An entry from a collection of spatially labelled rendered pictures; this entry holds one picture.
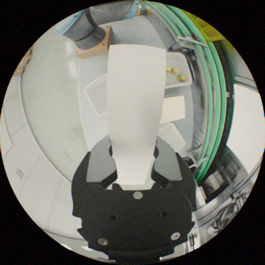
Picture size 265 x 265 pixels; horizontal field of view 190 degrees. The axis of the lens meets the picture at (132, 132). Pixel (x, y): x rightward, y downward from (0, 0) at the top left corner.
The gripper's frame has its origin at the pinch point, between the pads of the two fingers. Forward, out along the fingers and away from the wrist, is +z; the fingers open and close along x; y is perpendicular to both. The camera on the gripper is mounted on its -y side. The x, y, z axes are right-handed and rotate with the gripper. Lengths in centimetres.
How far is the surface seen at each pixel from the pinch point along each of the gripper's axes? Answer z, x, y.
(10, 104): 45, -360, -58
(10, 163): -37, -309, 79
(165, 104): 26.6, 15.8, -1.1
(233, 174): -11, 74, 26
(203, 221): -28, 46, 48
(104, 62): 34.1, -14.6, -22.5
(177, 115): 26.6, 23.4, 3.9
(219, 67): 14, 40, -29
